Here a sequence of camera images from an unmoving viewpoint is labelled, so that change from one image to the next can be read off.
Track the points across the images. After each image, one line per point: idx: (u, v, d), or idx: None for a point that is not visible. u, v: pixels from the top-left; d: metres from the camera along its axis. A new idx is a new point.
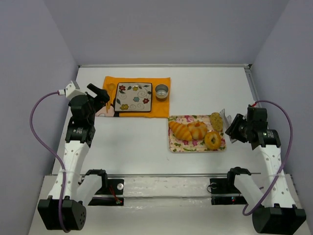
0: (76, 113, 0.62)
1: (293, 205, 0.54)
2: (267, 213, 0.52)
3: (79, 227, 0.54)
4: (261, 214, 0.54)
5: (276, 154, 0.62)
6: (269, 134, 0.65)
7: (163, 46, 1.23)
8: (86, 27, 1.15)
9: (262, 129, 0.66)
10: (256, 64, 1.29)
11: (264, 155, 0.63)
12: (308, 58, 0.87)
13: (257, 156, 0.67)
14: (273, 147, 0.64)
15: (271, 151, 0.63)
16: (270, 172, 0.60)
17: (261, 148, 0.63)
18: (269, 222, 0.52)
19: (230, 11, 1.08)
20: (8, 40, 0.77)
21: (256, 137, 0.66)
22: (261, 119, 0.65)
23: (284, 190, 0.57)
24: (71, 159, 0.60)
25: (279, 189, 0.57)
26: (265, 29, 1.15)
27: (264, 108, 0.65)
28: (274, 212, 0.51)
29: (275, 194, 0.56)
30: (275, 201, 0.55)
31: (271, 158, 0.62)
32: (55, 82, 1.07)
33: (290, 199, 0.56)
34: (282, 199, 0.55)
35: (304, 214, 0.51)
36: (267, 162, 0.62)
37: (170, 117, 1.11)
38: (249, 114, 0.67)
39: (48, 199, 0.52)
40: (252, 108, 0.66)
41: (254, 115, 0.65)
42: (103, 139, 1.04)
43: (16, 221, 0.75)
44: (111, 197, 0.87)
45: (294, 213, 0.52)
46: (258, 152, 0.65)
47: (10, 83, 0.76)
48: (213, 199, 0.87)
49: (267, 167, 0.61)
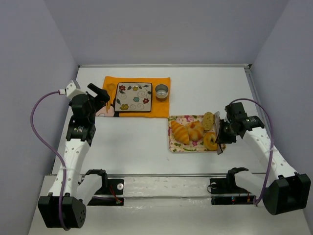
0: (77, 112, 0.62)
1: (296, 173, 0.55)
2: (276, 188, 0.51)
3: (79, 225, 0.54)
4: (271, 192, 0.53)
5: (264, 133, 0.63)
6: (252, 119, 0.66)
7: (163, 46, 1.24)
8: (86, 27, 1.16)
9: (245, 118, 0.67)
10: (256, 64, 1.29)
11: (254, 137, 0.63)
12: (307, 57, 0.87)
13: (247, 141, 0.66)
14: (258, 129, 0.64)
15: (259, 132, 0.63)
16: (265, 149, 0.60)
17: (249, 133, 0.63)
18: (280, 196, 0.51)
19: (229, 12, 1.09)
20: (8, 39, 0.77)
21: (241, 126, 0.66)
22: (240, 111, 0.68)
23: (282, 162, 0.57)
24: (71, 156, 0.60)
25: (277, 162, 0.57)
26: (264, 29, 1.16)
27: (239, 102, 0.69)
28: (282, 185, 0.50)
29: (276, 167, 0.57)
30: (278, 174, 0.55)
31: (261, 138, 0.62)
32: (55, 82, 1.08)
33: (291, 168, 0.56)
34: (283, 170, 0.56)
35: (307, 178, 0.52)
36: (258, 143, 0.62)
37: (170, 117, 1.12)
38: (229, 111, 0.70)
39: (48, 195, 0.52)
40: (229, 105, 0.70)
41: (233, 109, 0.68)
42: (104, 139, 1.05)
43: (15, 221, 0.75)
44: (111, 197, 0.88)
45: (299, 180, 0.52)
46: (248, 138, 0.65)
47: (11, 82, 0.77)
48: (213, 199, 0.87)
49: (260, 147, 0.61)
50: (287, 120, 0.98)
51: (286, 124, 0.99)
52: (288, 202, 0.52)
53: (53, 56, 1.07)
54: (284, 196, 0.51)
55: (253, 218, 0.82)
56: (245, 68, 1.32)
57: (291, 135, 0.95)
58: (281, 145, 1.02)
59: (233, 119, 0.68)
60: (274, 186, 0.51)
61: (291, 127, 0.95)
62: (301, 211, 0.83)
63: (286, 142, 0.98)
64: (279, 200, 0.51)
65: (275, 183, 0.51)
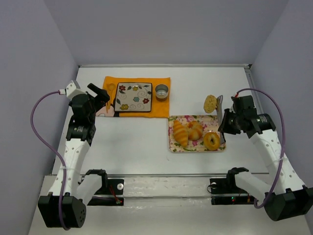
0: (77, 111, 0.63)
1: (303, 186, 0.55)
2: (280, 201, 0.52)
3: (79, 225, 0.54)
4: (274, 202, 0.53)
5: (275, 138, 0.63)
6: (263, 119, 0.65)
7: (163, 46, 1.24)
8: (87, 27, 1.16)
9: (255, 116, 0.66)
10: (256, 64, 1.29)
11: (264, 142, 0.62)
12: (307, 57, 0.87)
13: (256, 144, 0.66)
14: (270, 131, 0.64)
15: (269, 136, 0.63)
16: (275, 157, 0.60)
17: (259, 135, 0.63)
18: (284, 209, 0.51)
19: (228, 12, 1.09)
20: (8, 39, 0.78)
21: (250, 124, 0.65)
22: (250, 106, 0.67)
23: (291, 173, 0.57)
24: (71, 156, 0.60)
25: (286, 173, 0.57)
26: (264, 29, 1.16)
27: (250, 96, 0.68)
28: (288, 199, 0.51)
29: (284, 178, 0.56)
30: (286, 187, 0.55)
31: (271, 143, 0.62)
32: (55, 82, 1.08)
33: (299, 181, 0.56)
34: (292, 183, 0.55)
35: None
36: (268, 149, 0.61)
37: (170, 117, 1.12)
38: (237, 105, 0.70)
39: (48, 195, 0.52)
40: (238, 98, 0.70)
41: (243, 104, 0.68)
42: (104, 139, 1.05)
43: (16, 221, 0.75)
44: (111, 197, 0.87)
45: (305, 194, 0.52)
46: (257, 141, 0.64)
47: (11, 82, 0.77)
48: (213, 199, 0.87)
49: (270, 153, 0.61)
50: (287, 120, 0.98)
51: (286, 124, 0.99)
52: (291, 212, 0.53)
53: (53, 57, 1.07)
54: (288, 208, 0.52)
55: (254, 218, 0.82)
56: (245, 68, 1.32)
57: (291, 135, 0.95)
58: None
59: (241, 115, 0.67)
60: (279, 198, 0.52)
61: (291, 127, 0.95)
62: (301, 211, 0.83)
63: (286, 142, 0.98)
64: (284, 211, 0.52)
65: (281, 197, 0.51)
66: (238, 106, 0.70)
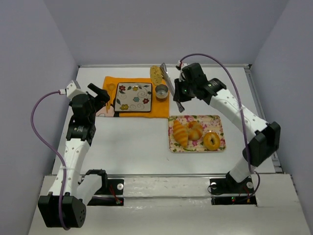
0: (77, 111, 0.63)
1: (267, 123, 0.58)
2: (255, 143, 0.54)
3: (79, 224, 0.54)
4: (252, 146, 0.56)
5: (229, 95, 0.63)
6: (213, 83, 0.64)
7: (163, 46, 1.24)
8: (87, 27, 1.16)
9: (206, 82, 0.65)
10: (256, 64, 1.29)
11: (222, 101, 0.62)
12: (306, 57, 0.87)
13: (215, 106, 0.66)
14: (222, 91, 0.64)
15: (225, 94, 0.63)
16: (235, 109, 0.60)
17: (215, 98, 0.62)
18: (260, 149, 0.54)
19: (228, 12, 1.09)
20: (8, 39, 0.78)
21: (205, 92, 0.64)
22: (199, 73, 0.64)
23: (253, 117, 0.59)
24: (71, 156, 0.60)
25: (249, 118, 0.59)
26: (264, 29, 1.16)
27: (197, 62, 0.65)
28: (259, 138, 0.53)
29: (250, 124, 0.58)
30: (254, 130, 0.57)
31: (228, 100, 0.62)
32: (55, 82, 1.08)
33: (262, 121, 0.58)
34: (257, 125, 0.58)
35: (278, 125, 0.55)
36: (227, 105, 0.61)
37: (170, 117, 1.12)
38: (187, 74, 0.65)
39: (48, 195, 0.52)
40: (187, 67, 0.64)
41: (193, 72, 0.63)
42: (104, 139, 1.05)
43: (15, 221, 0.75)
44: (111, 197, 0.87)
45: (272, 129, 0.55)
46: (214, 103, 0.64)
47: (11, 83, 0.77)
48: (213, 199, 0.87)
49: (230, 109, 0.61)
50: (287, 120, 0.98)
51: (286, 124, 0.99)
52: (266, 150, 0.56)
53: (53, 57, 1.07)
54: (263, 147, 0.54)
55: (253, 218, 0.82)
56: (245, 68, 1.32)
57: (291, 136, 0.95)
58: (281, 145, 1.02)
59: (195, 85, 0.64)
60: (254, 141, 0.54)
61: (291, 127, 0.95)
62: (301, 211, 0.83)
63: (286, 142, 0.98)
64: (260, 151, 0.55)
65: (254, 139, 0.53)
66: (189, 77, 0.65)
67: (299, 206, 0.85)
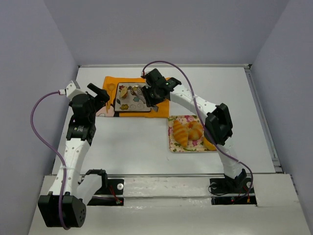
0: (77, 111, 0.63)
1: (216, 105, 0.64)
2: (209, 123, 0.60)
3: (79, 224, 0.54)
4: (208, 128, 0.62)
5: (184, 88, 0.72)
6: (170, 82, 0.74)
7: (163, 46, 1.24)
8: (87, 27, 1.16)
9: (164, 82, 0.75)
10: (256, 64, 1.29)
11: (178, 94, 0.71)
12: (305, 57, 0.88)
13: (176, 101, 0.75)
14: (179, 86, 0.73)
15: (180, 89, 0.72)
16: (189, 99, 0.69)
17: (172, 93, 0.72)
18: (214, 128, 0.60)
19: (228, 12, 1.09)
20: (8, 39, 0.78)
21: (164, 90, 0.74)
22: (158, 76, 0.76)
23: (205, 102, 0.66)
24: (71, 156, 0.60)
25: (201, 104, 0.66)
26: (264, 29, 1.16)
27: (155, 68, 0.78)
28: (211, 118, 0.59)
29: (202, 108, 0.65)
30: (206, 113, 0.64)
31: (183, 92, 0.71)
32: (55, 83, 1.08)
33: (212, 105, 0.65)
34: (209, 108, 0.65)
35: (225, 105, 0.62)
36: (183, 97, 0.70)
37: (170, 117, 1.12)
38: (149, 80, 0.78)
39: (48, 195, 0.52)
40: (147, 74, 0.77)
41: (152, 77, 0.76)
42: (104, 139, 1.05)
43: (15, 221, 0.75)
44: (111, 197, 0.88)
45: (221, 109, 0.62)
46: (173, 98, 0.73)
47: (11, 82, 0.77)
48: (213, 199, 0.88)
49: (185, 100, 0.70)
50: (287, 120, 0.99)
51: (286, 124, 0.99)
52: (221, 129, 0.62)
53: (53, 57, 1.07)
54: (217, 126, 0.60)
55: (253, 218, 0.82)
56: (245, 68, 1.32)
57: (291, 136, 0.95)
58: (281, 145, 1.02)
59: (155, 86, 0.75)
60: (207, 122, 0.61)
61: (291, 127, 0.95)
62: (301, 211, 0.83)
63: (286, 142, 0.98)
64: (215, 131, 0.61)
65: (207, 120, 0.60)
66: (151, 82, 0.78)
67: (299, 206, 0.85)
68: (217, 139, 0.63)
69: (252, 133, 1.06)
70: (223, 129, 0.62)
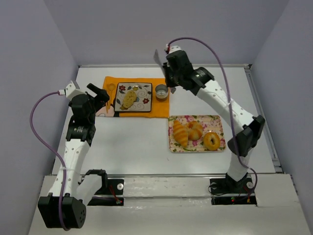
0: (77, 112, 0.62)
1: (254, 117, 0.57)
2: (241, 137, 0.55)
3: (79, 225, 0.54)
4: (239, 141, 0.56)
5: (217, 86, 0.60)
6: (201, 74, 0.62)
7: (163, 46, 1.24)
8: (86, 27, 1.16)
9: (192, 72, 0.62)
10: (256, 64, 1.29)
11: (211, 94, 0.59)
12: (305, 57, 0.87)
13: (202, 99, 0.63)
14: (210, 82, 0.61)
15: (213, 86, 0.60)
16: (224, 104, 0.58)
17: (204, 90, 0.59)
18: (247, 142, 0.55)
19: (228, 12, 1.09)
20: (8, 40, 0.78)
21: (192, 82, 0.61)
22: (186, 62, 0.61)
23: (241, 110, 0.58)
24: (71, 157, 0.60)
25: (237, 112, 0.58)
26: (264, 29, 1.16)
27: (183, 51, 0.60)
28: (247, 133, 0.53)
29: (238, 118, 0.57)
30: (242, 125, 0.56)
31: (217, 92, 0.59)
32: (55, 83, 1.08)
33: (249, 114, 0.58)
34: (245, 119, 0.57)
35: (262, 118, 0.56)
36: (215, 99, 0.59)
37: (170, 117, 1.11)
38: (171, 63, 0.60)
39: (48, 196, 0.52)
40: (172, 55, 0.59)
41: (178, 60, 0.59)
42: (104, 139, 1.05)
43: (15, 221, 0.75)
44: (111, 197, 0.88)
45: (257, 122, 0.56)
46: (203, 95, 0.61)
47: (11, 83, 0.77)
48: (213, 199, 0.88)
49: (218, 103, 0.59)
50: (287, 120, 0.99)
51: (286, 124, 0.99)
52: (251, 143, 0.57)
53: (53, 56, 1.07)
54: (249, 141, 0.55)
55: (254, 218, 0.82)
56: (245, 68, 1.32)
57: (291, 136, 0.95)
58: (281, 145, 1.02)
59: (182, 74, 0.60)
60: (240, 135, 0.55)
61: (291, 127, 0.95)
62: (301, 211, 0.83)
63: (286, 143, 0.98)
64: (246, 145, 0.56)
65: (241, 133, 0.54)
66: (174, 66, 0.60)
67: (299, 206, 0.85)
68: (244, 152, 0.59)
69: None
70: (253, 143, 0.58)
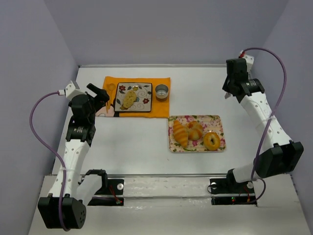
0: (77, 112, 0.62)
1: (290, 141, 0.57)
2: (269, 154, 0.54)
3: (79, 226, 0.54)
4: (264, 158, 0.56)
5: (263, 100, 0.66)
6: (253, 83, 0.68)
7: (163, 46, 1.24)
8: (86, 27, 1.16)
9: (245, 81, 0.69)
10: (256, 64, 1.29)
11: (253, 103, 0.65)
12: (306, 57, 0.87)
13: (246, 107, 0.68)
14: (258, 94, 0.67)
15: (258, 98, 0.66)
16: (263, 117, 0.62)
17: (248, 98, 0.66)
18: (272, 162, 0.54)
19: (228, 12, 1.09)
20: (8, 40, 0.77)
21: (240, 89, 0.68)
22: (242, 70, 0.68)
23: (279, 130, 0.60)
24: (71, 157, 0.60)
25: (274, 130, 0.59)
26: (264, 29, 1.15)
27: (244, 59, 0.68)
28: (276, 152, 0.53)
29: (272, 135, 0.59)
30: (274, 142, 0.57)
31: (260, 104, 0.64)
32: (55, 83, 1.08)
33: (286, 137, 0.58)
34: (279, 139, 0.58)
35: (301, 146, 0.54)
36: (257, 109, 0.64)
37: (170, 117, 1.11)
38: (229, 67, 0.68)
39: (48, 197, 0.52)
40: (232, 60, 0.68)
41: (235, 66, 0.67)
42: (104, 139, 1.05)
43: (16, 221, 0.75)
44: (111, 197, 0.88)
45: (294, 147, 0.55)
46: (247, 103, 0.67)
47: (11, 83, 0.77)
48: (213, 199, 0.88)
49: (258, 114, 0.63)
50: (287, 120, 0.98)
51: (286, 124, 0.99)
52: (278, 166, 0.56)
53: (53, 56, 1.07)
54: (276, 162, 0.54)
55: (254, 219, 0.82)
56: None
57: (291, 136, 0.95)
58: None
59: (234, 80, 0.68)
60: (268, 152, 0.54)
61: (291, 127, 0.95)
62: (301, 211, 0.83)
63: None
64: (270, 165, 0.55)
65: (270, 151, 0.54)
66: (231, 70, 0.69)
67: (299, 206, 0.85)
68: (265, 173, 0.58)
69: (252, 133, 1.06)
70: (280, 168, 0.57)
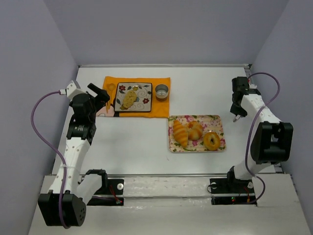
0: (78, 110, 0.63)
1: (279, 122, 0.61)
2: (259, 130, 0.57)
3: (79, 223, 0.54)
4: (257, 136, 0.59)
5: (258, 98, 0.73)
6: (251, 90, 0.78)
7: (163, 46, 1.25)
8: (87, 28, 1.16)
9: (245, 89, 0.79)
10: (256, 64, 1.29)
11: (249, 99, 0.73)
12: (305, 57, 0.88)
13: (245, 107, 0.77)
14: (256, 95, 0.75)
15: (254, 96, 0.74)
16: (257, 106, 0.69)
17: (245, 96, 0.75)
18: (262, 137, 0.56)
19: (227, 13, 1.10)
20: (8, 40, 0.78)
21: (240, 94, 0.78)
22: (244, 83, 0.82)
23: (270, 115, 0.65)
24: (71, 155, 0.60)
25: (265, 114, 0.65)
26: (263, 29, 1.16)
27: (246, 77, 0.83)
28: (265, 126, 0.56)
29: (263, 117, 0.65)
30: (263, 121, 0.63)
31: (255, 100, 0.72)
32: (55, 83, 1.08)
33: (276, 119, 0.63)
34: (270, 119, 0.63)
35: (291, 126, 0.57)
36: (252, 103, 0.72)
37: (170, 117, 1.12)
38: (234, 84, 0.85)
39: (48, 193, 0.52)
40: (235, 78, 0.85)
41: (237, 81, 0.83)
42: (104, 139, 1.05)
43: (15, 220, 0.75)
44: (111, 197, 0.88)
45: (284, 127, 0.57)
46: (244, 101, 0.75)
47: (11, 83, 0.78)
48: (213, 199, 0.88)
49: (253, 105, 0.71)
50: (287, 120, 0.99)
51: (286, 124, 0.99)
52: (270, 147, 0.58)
53: (53, 57, 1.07)
54: (267, 138, 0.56)
55: (254, 218, 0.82)
56: (245, 68, 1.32)
57: None
58: None
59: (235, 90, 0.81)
60: (259, 128, 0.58)
61: None
62: (301, 210, 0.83)
63: None
64: (261, 142, 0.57)
65: (260, 125, 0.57)
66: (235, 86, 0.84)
67: (299, 206, 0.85)
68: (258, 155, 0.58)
69: None
70: (272, 149, 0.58)
